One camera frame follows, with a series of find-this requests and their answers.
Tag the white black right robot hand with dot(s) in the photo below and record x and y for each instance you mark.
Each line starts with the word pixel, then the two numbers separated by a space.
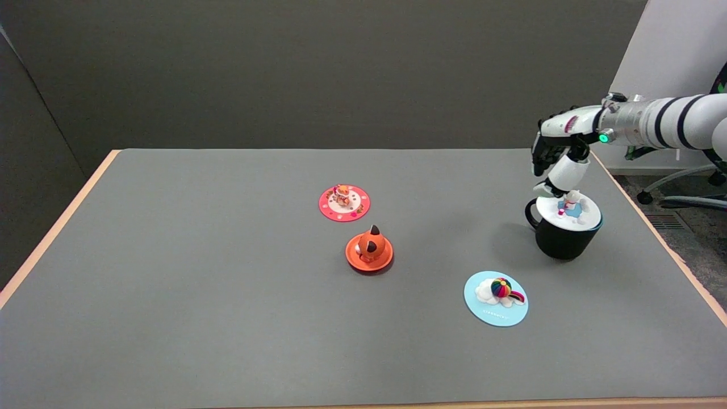
pixel 565 128

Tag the white cup lid with figure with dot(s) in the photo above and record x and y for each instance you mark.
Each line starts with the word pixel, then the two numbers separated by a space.
pixel 548 211

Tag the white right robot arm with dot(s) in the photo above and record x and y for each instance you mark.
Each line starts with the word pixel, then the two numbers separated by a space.
pixel 676 122

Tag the light blue rainbow cup lid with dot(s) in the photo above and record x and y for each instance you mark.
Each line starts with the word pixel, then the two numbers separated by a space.
pixel 496 299

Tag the orange cup lid cat figure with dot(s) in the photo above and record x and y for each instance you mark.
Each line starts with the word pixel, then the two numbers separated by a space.
pixel 369 251

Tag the pink cup lid with figure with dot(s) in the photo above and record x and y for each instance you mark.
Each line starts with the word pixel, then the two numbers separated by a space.
pixel 344 203

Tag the black mug teal inside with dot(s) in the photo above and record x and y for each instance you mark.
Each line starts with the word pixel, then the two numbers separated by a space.
pixel 562 241

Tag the floor vent grille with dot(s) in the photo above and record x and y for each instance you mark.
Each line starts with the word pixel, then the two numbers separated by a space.
pixel 667 221

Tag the office chair base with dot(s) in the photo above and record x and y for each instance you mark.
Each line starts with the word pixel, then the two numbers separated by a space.
pixel 693 201

